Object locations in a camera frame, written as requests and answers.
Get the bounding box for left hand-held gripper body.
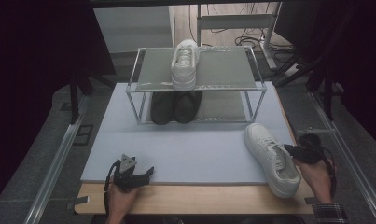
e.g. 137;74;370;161
109;153;147;191

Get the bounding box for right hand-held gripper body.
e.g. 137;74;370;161
292;133;326;165

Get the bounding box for white leather sneaker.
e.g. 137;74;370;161
244;122;302;199
170;38;201;92

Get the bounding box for black slip-on shoe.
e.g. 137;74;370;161
150;91;177;126
174;91;204;125

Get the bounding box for metal two-shelf shoe rack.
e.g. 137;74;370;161
125;46;268;125

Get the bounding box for person's left hand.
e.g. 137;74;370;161
107;181;141;220

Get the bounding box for person's right hand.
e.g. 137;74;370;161
292;156;335;204

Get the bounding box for light blue foam mat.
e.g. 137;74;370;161
80;81;297;185

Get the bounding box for black stand legs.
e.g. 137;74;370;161
272;55;337;121
67;69;117;126

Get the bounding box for grey panel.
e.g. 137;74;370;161
92;6;174;54

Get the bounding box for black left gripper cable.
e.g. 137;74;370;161
103;160;121;217

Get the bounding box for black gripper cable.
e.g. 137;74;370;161
317;148;339;199
103;160;121;217

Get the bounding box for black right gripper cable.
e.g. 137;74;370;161
317;148;339;199

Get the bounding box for aluminium rail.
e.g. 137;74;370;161
309;92;376;224
22;113;86;224

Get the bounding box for black floor cables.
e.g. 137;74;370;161
234;29;295;54

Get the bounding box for white metal frame stand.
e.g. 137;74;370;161
195;2;284;71

